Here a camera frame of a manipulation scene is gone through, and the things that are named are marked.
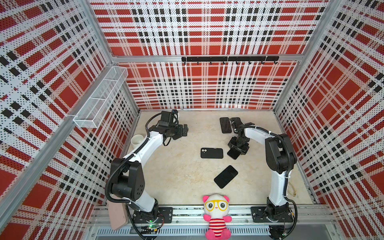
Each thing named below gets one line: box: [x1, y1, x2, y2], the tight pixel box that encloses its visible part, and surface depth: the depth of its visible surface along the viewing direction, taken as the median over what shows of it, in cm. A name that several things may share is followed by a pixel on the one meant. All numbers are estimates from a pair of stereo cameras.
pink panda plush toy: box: [202, 193, 232, 240], surface depth 70 cm
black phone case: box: [200, 147, 224, 159], surface depth 98 cm
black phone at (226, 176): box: [214, 165, 239, 189], surface depth 88 cm
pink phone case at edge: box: [107, 193, 129, 231], surface depth 73 cm
